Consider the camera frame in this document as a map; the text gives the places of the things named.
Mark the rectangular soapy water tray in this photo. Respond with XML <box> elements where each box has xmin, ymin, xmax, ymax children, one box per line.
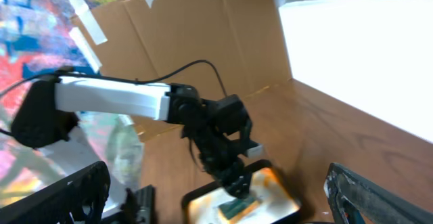
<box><xmin>181</xmin><ymin>160</ymin><xmax>302</xmax><ymax>224</ymax></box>

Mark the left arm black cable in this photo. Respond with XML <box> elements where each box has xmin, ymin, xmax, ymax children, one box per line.
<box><xmin>0</xmin><ymin>59</ymin><xmax>229</xmax><ymax>98</ymax></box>

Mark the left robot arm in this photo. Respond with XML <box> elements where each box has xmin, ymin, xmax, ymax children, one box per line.
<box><xmin>9</xmin><ymin>72</ymin><xmax>257</xmax><ymax>199</ymax></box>

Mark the white tape strip lower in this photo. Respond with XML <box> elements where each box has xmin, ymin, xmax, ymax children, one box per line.
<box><xmin>69</xmin><ymin>27</ymin><xmax>102</xmax><ymax>74</ymax></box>

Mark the brown cardboard panel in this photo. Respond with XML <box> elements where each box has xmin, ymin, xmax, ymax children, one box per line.
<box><xmin>70</xmin><ymin>0</ymin><xmax>294</xmax><ymax>143</ymax></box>

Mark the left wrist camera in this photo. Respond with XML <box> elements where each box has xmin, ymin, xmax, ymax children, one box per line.
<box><xmin>210</xmin><ymin>95</ymin><xmax>263</xmax><ymax>158</ymax></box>

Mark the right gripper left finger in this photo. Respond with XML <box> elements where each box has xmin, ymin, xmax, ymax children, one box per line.
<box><xmin>1</xmin><ymin>161</ymin><xmax>110</xmax><ymax>224</ymax></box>

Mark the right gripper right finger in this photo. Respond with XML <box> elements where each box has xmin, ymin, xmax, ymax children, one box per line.
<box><xmin>323</xmin><ymin>162</ymin><xmax>432</xmax><ymax>224</ymax></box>

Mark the green yellow sponge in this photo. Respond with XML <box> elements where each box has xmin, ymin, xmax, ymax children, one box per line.
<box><xmin>217</xmin><ymin>196</ymin><xmax>261</xmax><ymax>224</ymax></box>

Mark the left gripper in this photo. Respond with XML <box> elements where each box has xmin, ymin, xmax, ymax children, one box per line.
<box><xmin>189</xmin><ymin>129</ymin><xmax>252</xmax><ymax>199</ymax></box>

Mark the white tape strip upper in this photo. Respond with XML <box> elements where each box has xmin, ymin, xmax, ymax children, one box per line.
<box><xmin>68</xmin><ymin>0</ymin><xmax>108</xmax><ymax>45</ymax></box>

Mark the white board panel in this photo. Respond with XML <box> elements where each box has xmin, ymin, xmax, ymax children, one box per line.
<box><xmin>277</xmin><ymin>0</ymin><xmax>432</xmax><ymax>141</ymax></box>

